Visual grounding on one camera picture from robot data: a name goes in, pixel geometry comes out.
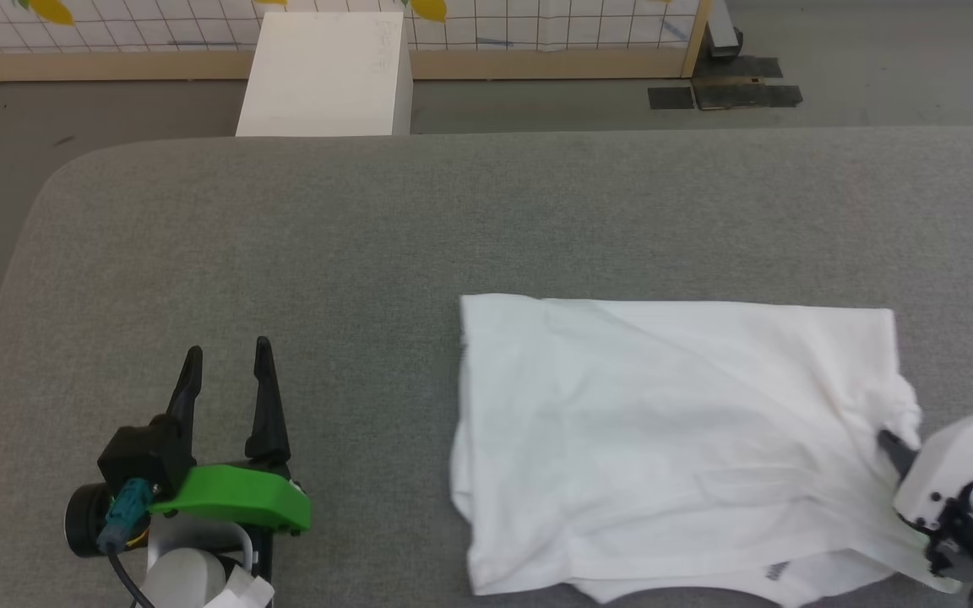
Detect lemon print grid partition cloth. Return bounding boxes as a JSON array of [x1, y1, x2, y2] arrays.
[[0, 0, 704, 52]]

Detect white paper label tag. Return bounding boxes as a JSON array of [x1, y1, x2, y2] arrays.
[[203, 566, 275, 608]]

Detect left black cable teal plug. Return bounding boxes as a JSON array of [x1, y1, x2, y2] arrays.
[[97, 479, 155, 608]]

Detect metal partition foot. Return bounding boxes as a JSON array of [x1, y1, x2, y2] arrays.
[[705, 0, 746, 59]]

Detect wooden partition frame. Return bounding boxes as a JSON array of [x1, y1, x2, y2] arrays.
[[0, 0, 715, 84]]

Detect white rectangular box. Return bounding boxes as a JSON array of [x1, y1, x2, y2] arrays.
[[235, 12, 413, 138]]

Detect white t-shirt with grey stitching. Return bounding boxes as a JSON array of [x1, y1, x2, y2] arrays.
[[450, 292, 965, 608]]

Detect large black floor mat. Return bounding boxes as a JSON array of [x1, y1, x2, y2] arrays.
[[693, 81, 803, 111]]

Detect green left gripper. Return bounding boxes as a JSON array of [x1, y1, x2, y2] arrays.
[[151, 335, 313, 536]]

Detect black floor mat strip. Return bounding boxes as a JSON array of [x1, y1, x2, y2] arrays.
[[694, 56, 784, 82]]

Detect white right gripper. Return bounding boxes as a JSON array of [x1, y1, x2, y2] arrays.
[[877, 409, 973, 529]]

